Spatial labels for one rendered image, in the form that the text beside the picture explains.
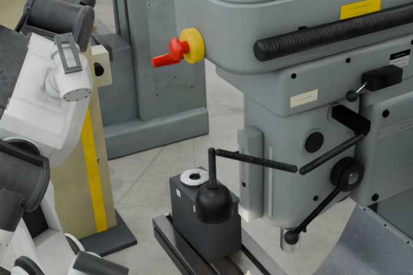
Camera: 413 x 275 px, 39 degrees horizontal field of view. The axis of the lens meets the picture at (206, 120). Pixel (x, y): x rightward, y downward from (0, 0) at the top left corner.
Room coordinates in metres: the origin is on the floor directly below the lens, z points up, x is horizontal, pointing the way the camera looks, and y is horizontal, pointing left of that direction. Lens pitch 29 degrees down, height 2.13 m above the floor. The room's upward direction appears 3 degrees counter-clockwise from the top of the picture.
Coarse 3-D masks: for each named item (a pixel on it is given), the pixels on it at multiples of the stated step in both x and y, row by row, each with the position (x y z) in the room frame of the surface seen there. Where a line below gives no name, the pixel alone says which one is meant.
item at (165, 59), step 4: (160, 56) 1.02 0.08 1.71; (164, 56) 1.02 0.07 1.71; (168, 56) 1.02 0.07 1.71; (152, 60) 1.01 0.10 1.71; (156, 60) 1.01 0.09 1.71; (160, 60) 1.01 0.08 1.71; (164, 60) 1.02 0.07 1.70; (168, 60) 1.02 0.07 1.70; (172, 60) 1.02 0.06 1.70; (180, 60) 1.03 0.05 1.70; (152, 64) 1.02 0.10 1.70; (156, 64) 1.01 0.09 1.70; (160, 64) 1.01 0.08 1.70; (164, 64) 1.02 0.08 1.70; (168, 64) 1.02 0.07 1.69
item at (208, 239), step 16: (176, 176) 1.48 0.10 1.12; (192, 176) 1.48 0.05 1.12; (208, 176) 1.46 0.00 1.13; (176, 192) 1.44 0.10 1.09; (192, 192) 1.40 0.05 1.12; (176, 208) 1.45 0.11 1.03; (192, 208) 1.36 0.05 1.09; (176, 224) 1.45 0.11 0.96; (192, 224) 1.36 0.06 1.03; (208, 224) 1.29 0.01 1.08; (224, 224) 1.32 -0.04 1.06; (240, 224) 1.35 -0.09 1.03; (192, 240) 1.37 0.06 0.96; (208, 240) 1.29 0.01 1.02; (224, 240) 1.32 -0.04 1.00; (240, 240) 1.35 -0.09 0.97; (208, 256) 1.29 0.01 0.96; (224, 256) 1.32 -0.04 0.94
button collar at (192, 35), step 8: (184, 32) 0.94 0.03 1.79; (192, 32) 0.93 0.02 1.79; (184, 40) 0.94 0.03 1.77; (192, 40) 0.92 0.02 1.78; (200, 40) 0.92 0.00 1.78; (192, 48) 0.92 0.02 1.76; (200, 48) 0.92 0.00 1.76; (184, 56) 0.95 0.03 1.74; (192, 56) 0.92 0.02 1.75; (200, 56) 0.92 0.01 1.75
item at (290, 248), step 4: (280, 228) 1.05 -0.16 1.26; (280, 232) 1.05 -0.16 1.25; (284, 232) 1.03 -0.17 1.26; (280, 236) 1.05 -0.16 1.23; (300, 236) 1.04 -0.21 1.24; (280, 240) 1.05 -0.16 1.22; (284, 240) 1.03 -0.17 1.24; (300, 240) 1.04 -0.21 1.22; (280, 244) 1.05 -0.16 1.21; (284, 244) 1.03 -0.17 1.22; (288, 244) 1.03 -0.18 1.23; (296, 244) 1.03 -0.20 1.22; (284, 248) 1.03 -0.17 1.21; (288, 248) 1.03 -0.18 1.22; (292, 248) 1.03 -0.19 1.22; (296, 248) 1.03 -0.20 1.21; (288, 252) 1.03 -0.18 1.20; (292, 252) 1.03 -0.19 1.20
